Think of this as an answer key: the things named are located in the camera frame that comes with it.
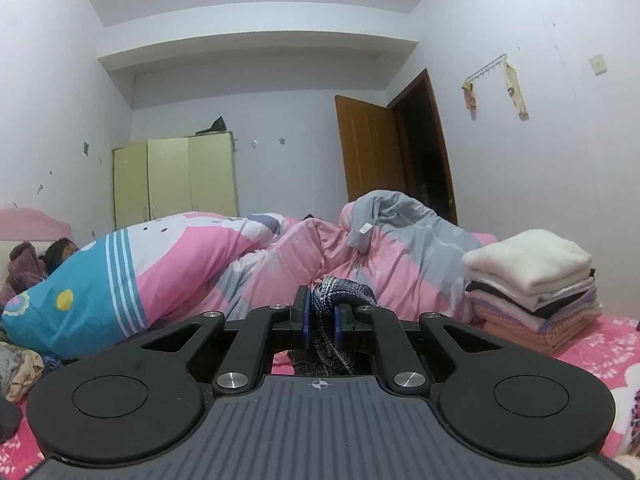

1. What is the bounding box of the pale yellow wardrobe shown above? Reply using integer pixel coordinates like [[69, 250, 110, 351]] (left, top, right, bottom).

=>
[[112, 131, 240, 231]]

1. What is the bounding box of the mauve cloth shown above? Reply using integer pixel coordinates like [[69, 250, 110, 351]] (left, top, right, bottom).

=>
[[0, 241, 48, 306]]

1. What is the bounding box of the pink floral bed sheet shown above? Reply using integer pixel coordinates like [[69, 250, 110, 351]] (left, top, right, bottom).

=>
[[0, 232, 640, 480]]

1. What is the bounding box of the black white plaid garment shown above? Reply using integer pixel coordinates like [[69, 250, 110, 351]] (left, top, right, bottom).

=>
[[287, 276, 378, 376]]

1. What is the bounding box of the brown wooden door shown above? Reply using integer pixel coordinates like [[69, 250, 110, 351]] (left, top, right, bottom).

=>
[[335, 95, 408, 211]]

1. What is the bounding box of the pink grey blue quilt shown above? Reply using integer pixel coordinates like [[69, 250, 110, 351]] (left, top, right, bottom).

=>
[[2, 190, 496, 361]]

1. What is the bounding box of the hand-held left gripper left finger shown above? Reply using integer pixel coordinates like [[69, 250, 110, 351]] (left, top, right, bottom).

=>
[[127, 285, 312, 395]]

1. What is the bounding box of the dark object on wardrobe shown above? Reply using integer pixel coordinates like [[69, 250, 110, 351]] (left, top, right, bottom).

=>
[[195, 116, 228, 135]]

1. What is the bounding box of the wall hook rack with cloths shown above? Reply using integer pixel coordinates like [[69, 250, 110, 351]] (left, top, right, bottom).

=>
[[502, 61, 530, 122]]

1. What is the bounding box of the tan cloth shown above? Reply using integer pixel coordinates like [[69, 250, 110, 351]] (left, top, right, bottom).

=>
[[5, 350, 46, 403]]

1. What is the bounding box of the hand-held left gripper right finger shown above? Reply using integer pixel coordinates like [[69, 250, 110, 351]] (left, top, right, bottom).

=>
[[336, 302, 506, 395]]

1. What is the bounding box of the orange hanging cloth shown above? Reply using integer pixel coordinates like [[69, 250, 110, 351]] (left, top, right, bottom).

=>
[[462, 81, 478, 121]]

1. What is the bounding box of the dark grey cloth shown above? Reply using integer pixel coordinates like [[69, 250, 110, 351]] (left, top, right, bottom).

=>
[[0, 397, 23, 441]]

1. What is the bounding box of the stack of folded clothes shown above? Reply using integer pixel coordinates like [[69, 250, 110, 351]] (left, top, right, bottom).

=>
[[461, 229, 603, 353]]

